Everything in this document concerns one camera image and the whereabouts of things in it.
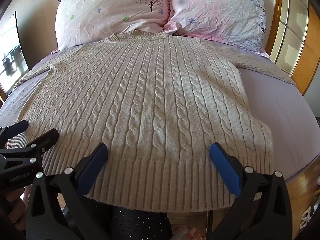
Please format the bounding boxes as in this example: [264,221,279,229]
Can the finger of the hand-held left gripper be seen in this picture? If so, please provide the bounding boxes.
[0,120,29,143]
[0,128,60,171]

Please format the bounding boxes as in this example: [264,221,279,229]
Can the pink pillow with flower print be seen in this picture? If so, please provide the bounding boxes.
[165,0,267,53]

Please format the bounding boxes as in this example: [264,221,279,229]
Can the wooden bed frame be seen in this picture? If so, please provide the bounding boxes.
[166,165,318,240]

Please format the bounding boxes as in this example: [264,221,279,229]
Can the pink pillow with tree print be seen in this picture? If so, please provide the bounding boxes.
[55,0,176,51]

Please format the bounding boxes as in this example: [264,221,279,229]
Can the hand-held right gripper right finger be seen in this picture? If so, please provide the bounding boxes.
[209,142,293,240]

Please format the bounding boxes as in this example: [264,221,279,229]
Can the beige cable-knit sweater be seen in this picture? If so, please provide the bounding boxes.
[8,30,296,212]

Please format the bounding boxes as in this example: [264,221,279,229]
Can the person's dark dotted pants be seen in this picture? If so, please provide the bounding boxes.
[62,196,173,240]

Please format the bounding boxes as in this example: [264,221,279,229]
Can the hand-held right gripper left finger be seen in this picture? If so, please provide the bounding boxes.
[25,143,109,240]

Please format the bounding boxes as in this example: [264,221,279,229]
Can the wooden headboard with glass panels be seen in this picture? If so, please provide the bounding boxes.
[264,0,320,96]

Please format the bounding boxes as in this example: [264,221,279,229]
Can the person's left hand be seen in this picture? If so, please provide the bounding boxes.
[4,186,27,222]

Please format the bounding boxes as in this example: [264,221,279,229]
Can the framed wall picture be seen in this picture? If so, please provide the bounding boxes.
[0,11,29,96]

